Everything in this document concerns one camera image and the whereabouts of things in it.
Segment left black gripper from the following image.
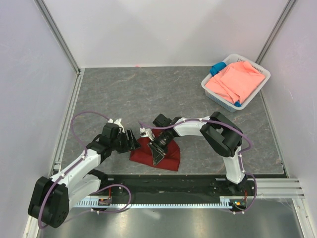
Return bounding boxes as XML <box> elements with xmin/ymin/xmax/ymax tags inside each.
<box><xmin>110</xmin><ymin>128</ymin><xmax>141</xmax><ymax>154</ymax></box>

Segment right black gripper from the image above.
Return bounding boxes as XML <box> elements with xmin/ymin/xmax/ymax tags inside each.
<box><xmin>148</xmin><ymin>132</ymin><xmax>172</xmax><ymax>166</ymax></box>

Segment dark red cloth napkin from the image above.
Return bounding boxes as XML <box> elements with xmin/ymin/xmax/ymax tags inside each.
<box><xmin>130</xmin><ymin>129</ymin><xmax>181</xmax><ymax>171</ymax></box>

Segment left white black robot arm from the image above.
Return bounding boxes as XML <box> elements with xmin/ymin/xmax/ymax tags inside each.
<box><xmin>28</xmin><ymin>121</ymin><xmax>141</xmax><ymax>228</ymax></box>

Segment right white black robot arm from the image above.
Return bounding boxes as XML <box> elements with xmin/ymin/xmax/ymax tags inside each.
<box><xmin>148</xmin><ymin>112</ymin><xmax>246</xmax><ymax>195</ymax></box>

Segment white plastic basket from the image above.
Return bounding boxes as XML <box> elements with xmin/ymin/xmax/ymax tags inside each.
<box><xmin>201</xmin><ymin>54</ymin><xmax>270</xmax><ymax>112</ymax></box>

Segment blue cloth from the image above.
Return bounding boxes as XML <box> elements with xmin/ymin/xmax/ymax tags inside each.
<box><xmin>210</xmin><ymin>61</ymin><xmax>227</xmax><ymax>77</ymax></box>

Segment salmon pink cloth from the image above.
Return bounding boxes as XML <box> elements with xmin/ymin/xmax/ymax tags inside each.
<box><xmin>206</xmin><ymin>61</ymin><xmax>265</xmax><ymax>107</ymax></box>

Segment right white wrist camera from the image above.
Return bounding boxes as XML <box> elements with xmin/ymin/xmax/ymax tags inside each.
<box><xmin>139</xmin><ymin>127</ymin><xmax>155</xmax><ymax>141</ymax></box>

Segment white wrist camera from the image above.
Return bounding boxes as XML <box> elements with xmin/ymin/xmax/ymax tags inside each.
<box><xmin>107</xmin><ymin>118</ymin><xmax>124</xmax><ymax>132</ymax></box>
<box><xmin>139</xmin><ymin>127</ymin><xmax>155</xmax><ymax>141</ymax></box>

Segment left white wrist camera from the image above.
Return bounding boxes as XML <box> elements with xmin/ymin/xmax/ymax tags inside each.
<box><xmin>107</xmin><ymin>118</ymin><xmax>124</xmax><ymax>132</ymax></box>

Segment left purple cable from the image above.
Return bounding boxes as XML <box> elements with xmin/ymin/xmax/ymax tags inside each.
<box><xmin>37</xmin><ymin>111</ymin><xmax>132</xmax><ymax>229</ymax></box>

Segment purple cable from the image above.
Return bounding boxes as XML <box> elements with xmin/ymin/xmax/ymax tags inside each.
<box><xmin>137</xmin><ymin>118</ymin><xmax>260</xmax><ymax>215</ymax></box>
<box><xmin>37</xmin><ymin>111</ymin><xmax>132</xmax><ymax>229</ymax></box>

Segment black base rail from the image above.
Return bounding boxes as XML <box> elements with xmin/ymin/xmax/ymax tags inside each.
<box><xmin>93</xmin><ymin>175</ymin><xmax>256</xmax><ymax>198</ymax></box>

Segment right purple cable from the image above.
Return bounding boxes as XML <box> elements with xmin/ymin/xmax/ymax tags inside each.
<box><xmin>137</xmin><ymin>118</ymin><xmax>260</xmax><ymax>215</ymax></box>

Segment white slotted cable duct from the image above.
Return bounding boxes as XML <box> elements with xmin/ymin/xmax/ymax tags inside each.
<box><xmin>74</xmin><ymin>196</ymin><xmax>247</xmax><ymax>209</ymax></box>

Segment left aluminium frame post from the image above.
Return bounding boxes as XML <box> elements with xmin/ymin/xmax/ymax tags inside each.
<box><xmin>33</xmin><ymin>0</ymin><xmax>82</xmax><ymax>72</ymax></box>

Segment aluminium frame post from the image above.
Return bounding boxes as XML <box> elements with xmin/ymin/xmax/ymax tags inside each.
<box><xmin>33</xmin><ymin>0</ymin><xmax>82</xmax><ymax>72</ymax></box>
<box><xmin>256</xmin><ymin>0</ymin><xmax>297</xmax><ymax>64</ymax></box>

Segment right aluminium frame post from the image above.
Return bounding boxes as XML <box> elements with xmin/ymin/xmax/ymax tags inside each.
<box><xmin>256</xmin><ymin>0</ymin><xmax>297</xmax><ymax>64</ymax></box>

